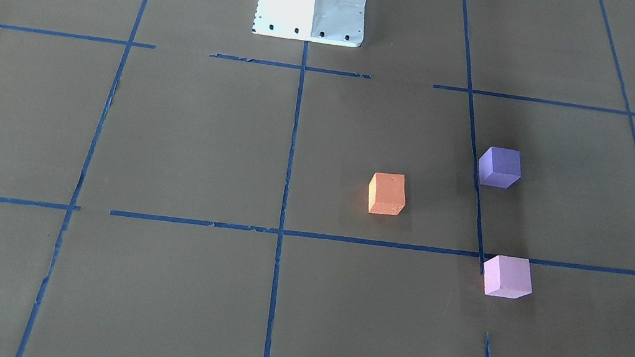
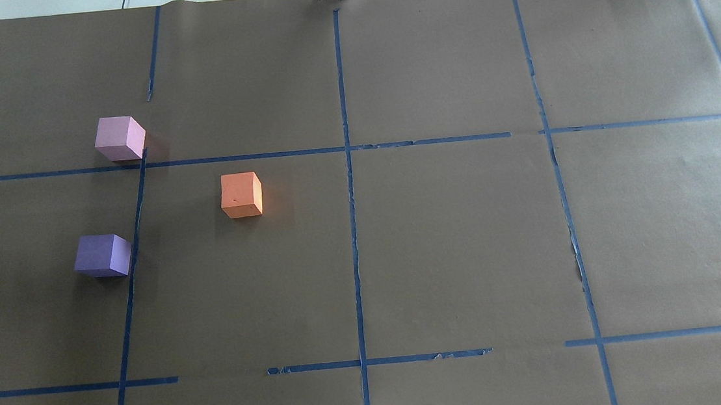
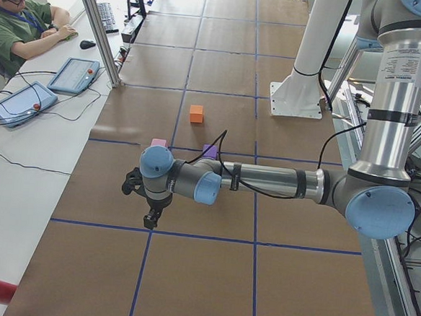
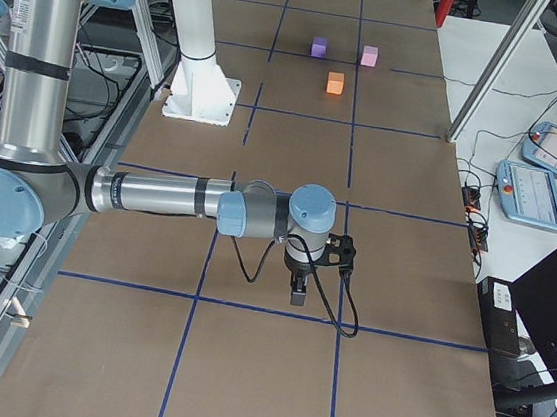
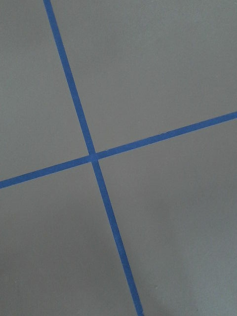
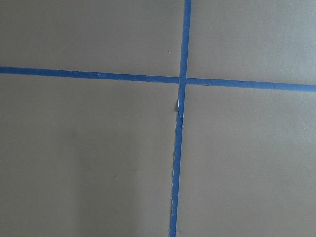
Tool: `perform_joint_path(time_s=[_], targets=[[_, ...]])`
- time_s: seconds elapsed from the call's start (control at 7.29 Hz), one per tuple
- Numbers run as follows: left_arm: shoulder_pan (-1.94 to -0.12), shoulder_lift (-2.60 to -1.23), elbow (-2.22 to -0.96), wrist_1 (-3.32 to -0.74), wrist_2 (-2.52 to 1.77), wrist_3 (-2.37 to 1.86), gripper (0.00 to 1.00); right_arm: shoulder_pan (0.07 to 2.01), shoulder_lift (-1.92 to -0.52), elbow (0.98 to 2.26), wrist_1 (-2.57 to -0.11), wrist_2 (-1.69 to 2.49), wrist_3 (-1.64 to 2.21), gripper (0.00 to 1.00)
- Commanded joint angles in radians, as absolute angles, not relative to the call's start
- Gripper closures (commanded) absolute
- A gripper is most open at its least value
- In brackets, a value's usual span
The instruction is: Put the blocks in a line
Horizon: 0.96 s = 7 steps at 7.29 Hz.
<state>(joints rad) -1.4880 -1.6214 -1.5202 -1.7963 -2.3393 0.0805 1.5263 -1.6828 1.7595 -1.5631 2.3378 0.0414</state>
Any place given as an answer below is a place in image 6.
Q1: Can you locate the blue tape line lengthwise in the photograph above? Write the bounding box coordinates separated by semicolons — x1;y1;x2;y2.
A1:
169;0;192;237

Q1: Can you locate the blue tape line crosswise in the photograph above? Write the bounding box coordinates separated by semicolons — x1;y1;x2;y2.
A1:
0;66;316;92

